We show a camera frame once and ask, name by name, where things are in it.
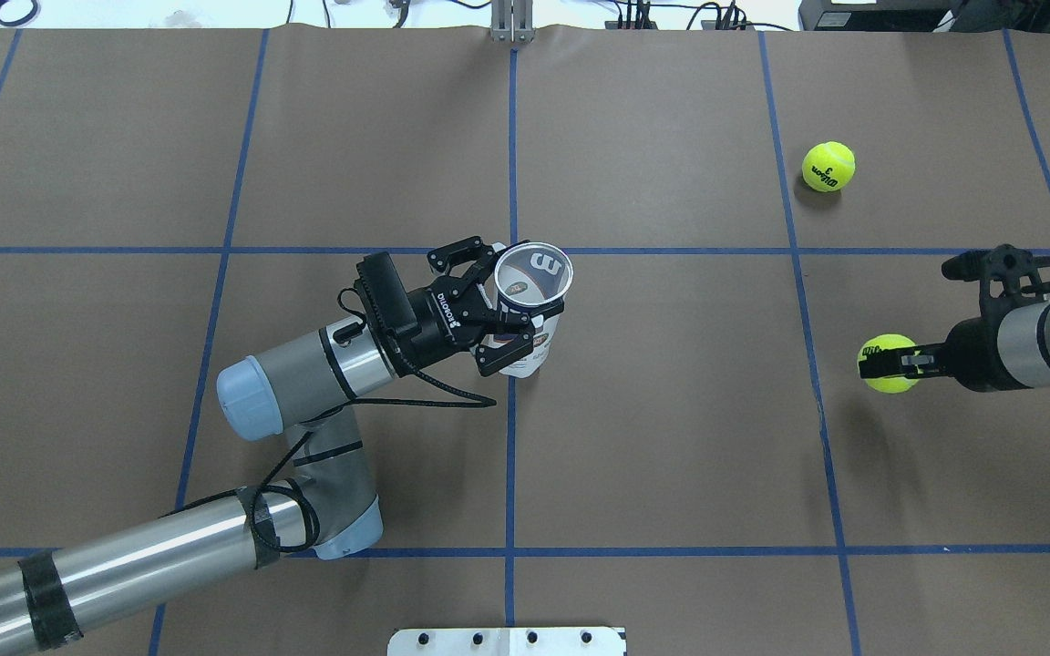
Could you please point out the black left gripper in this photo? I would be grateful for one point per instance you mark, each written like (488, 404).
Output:
(435, 326)

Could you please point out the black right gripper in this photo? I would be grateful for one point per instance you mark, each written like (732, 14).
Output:
(973, 353)

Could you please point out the yellow tennis ball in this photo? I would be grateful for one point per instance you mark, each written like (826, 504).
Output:
(879, 363)
(828, 167)

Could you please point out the clear tennis ball can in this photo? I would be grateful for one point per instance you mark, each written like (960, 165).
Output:
(532, 278)

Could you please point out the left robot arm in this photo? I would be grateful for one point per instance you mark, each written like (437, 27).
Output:
(104, 362)

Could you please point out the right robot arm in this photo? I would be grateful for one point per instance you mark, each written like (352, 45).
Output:
(1023, 345)

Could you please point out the blue tape roll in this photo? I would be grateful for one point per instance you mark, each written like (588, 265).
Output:
(14, 14)

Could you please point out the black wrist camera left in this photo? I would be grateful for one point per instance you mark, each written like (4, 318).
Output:
(387, 308)

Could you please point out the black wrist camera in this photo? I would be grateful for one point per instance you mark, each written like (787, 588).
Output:
(387, 308)
(1004, 273)

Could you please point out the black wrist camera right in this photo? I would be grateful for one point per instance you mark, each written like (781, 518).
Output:
(1004, 273)

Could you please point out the aluminium frame post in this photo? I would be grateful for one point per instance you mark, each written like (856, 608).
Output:
(512, 21)

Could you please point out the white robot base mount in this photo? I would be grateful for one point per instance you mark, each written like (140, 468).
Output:
(573, 640)

